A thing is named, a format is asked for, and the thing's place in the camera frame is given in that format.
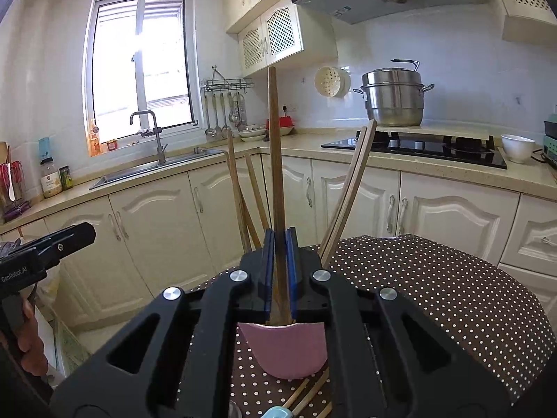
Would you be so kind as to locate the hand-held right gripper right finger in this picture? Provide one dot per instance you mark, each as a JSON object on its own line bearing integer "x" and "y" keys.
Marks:
{"x": 291, "y": 270}

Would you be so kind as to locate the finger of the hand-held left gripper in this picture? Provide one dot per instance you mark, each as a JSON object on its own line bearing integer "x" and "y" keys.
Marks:
{"x": 69, "y": 237}

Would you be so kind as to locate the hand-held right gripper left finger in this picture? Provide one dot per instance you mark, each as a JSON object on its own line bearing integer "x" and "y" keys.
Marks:
{"x": 270, "y": 270}

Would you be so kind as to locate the pink cup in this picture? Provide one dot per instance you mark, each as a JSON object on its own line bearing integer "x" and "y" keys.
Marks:
{"x": 283, "y": 352}

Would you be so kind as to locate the bunch of wooden chopsticks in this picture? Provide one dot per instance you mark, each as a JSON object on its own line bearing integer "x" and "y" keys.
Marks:
{"x": 348, "y": 191}

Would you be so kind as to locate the single wooden chopstick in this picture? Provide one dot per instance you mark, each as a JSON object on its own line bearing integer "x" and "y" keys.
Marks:
{"x": 276, "y": 161}

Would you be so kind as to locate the light blue folding knife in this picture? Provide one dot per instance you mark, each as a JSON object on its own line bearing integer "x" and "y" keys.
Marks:
{"x": 276, "y": 412}

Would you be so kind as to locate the metal spoon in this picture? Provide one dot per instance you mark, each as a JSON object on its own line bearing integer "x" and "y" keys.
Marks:
{"x": 235, "y": 410}

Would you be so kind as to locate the person's left hand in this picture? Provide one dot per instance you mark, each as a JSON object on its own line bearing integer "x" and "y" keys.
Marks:
{"x": 32, "y": 348}

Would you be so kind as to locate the white label jar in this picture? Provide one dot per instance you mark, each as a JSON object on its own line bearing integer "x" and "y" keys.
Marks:
{"x": 51, "y": 183}

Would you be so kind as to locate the small dark jar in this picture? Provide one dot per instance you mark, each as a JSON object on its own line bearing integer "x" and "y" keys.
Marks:
{"x": 64, "y": 178}

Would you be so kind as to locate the red utensil holder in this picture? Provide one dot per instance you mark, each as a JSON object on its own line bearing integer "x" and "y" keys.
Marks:
{"x": 15, "y": 183}

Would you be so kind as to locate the stainless steel sink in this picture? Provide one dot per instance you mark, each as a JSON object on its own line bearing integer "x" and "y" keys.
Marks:
{"x": 130, "y": 174}

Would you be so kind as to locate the light blue carton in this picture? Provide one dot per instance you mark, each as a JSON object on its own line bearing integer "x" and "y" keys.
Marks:
{"x": 44, "y": 148}

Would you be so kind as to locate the orange bottle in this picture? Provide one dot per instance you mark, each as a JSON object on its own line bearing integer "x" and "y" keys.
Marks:
{"x": 94, "y": 141}

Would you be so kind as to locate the wooden cutting board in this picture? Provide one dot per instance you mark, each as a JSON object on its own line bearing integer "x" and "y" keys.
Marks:
{"x": 3, "y": 152}

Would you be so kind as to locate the grey kitchen faucet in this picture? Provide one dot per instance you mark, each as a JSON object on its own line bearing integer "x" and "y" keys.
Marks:
{"x": 162, "y": 148}

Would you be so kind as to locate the stack of white bowls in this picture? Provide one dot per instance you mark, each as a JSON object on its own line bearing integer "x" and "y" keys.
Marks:
{"x": 251, "y": 134}

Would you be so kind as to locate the brown polka dot tablecloth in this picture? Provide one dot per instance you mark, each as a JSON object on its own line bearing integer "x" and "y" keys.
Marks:
{"x": 435, "y": 291}

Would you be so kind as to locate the red lidded container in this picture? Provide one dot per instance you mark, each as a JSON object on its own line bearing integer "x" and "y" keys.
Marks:
{"x": 286, "y": 122}

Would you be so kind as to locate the metal ladle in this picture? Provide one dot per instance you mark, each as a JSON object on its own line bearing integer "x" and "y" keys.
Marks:
{"x": 209, "y": 132}

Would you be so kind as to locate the black gas stove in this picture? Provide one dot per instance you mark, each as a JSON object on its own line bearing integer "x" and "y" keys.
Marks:
{"x": 435, "y": 152}

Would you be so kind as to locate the white framed window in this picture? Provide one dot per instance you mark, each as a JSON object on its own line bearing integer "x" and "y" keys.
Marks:
{"x": 165, "y": 74}

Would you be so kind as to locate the round cream steamer tray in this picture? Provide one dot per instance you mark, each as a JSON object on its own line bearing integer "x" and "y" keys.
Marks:
{"x": 330, "y": 82}

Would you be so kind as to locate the stainless steel steamer pot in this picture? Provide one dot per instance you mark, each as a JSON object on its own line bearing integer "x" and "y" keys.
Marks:
{"x": 394, "y": 104}

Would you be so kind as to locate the small cream lattice door cabinet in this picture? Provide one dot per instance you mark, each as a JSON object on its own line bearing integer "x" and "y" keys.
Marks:
{"x": 278, "y": 30}

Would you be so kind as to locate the beige kitchen countertop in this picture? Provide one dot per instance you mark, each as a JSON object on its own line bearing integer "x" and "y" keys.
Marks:
{"x": 522, "y": 178}

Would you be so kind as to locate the white bowl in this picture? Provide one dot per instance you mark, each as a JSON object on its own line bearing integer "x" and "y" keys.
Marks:
{"x": 518, "y": 150}

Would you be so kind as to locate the green electric cooker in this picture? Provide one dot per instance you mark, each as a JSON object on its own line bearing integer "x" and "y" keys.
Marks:
{"x": 550, "y": 143}

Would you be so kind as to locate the white wall socket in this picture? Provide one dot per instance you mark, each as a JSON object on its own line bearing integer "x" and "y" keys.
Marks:
{"x": 289, "y": 107}

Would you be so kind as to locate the metal wall utensil rack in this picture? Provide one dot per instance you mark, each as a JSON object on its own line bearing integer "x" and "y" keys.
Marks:
{"x": 226, "y": 83}

